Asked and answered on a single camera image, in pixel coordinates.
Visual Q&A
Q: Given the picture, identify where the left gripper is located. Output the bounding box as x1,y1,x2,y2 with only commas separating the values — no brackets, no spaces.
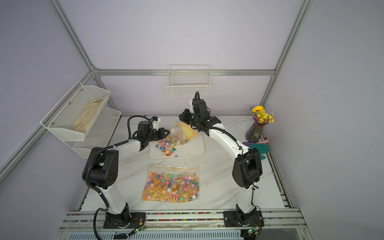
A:
146,127,171,143

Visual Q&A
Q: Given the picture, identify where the small ziploc bag of candies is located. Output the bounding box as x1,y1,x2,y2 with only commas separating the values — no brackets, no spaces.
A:
166,123,198,146

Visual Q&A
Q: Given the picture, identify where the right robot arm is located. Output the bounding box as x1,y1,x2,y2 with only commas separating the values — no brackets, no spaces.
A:
179,92,263,225

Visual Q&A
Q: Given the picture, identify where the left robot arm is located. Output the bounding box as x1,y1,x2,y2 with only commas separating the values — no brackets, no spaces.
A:
82,115,170,215

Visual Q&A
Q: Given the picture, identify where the poured candies pile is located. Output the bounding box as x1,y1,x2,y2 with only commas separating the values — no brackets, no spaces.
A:
155,137,190,157

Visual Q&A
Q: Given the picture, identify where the large ziploc bag of candies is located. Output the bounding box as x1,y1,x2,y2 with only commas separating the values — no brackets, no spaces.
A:
142,164,201,204

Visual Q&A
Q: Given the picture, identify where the white plastic tray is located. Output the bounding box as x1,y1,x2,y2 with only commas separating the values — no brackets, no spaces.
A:
149,134,205,160

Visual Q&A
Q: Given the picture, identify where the lower white mesh shelf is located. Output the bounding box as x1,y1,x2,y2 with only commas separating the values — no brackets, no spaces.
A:
72,107,121,159

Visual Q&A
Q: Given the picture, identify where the white mesh shelf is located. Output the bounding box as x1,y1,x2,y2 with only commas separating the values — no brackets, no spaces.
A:
40,82,110,142
72,107,121,159

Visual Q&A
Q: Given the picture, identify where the purple pink object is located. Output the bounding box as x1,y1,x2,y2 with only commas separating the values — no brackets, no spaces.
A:
241,138,270,147

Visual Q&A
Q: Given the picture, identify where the dark glass vase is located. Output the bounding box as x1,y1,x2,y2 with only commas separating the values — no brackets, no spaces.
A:
246,121,266,143

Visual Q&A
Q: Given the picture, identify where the yellow flower bouquet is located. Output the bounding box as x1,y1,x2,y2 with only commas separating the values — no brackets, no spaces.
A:
251,106,275,124

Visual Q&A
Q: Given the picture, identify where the beige cloth glove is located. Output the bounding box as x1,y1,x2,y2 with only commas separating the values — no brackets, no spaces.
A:
70,97,106,134

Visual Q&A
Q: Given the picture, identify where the green rubber glove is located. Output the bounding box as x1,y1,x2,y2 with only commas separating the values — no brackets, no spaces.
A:
249,144,271,160

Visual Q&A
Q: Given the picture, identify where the upper white mesh shelf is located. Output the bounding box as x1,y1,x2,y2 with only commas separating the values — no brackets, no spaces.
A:
40,82,110,142

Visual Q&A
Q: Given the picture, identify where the white wire wall basket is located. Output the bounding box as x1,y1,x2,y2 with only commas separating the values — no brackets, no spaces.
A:
166,65,211,97

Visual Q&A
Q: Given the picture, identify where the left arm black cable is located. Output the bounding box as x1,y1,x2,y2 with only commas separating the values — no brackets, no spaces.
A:
82,115,151,240

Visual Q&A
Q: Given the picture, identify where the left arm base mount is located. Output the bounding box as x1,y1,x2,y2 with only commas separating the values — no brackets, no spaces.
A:
103,203,147,229

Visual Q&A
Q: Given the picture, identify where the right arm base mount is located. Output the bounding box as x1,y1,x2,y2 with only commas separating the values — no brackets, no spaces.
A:
223,206,265,227

